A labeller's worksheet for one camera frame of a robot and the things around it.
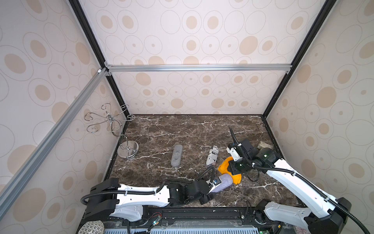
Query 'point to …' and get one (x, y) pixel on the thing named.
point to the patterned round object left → (92, 227)
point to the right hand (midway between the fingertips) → (232, 168)
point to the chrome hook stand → (127, 150)
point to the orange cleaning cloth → (223, 169)
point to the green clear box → (262, 145)
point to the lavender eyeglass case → (226, 180)
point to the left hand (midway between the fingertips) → (217, 190)
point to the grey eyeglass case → (177, 155)
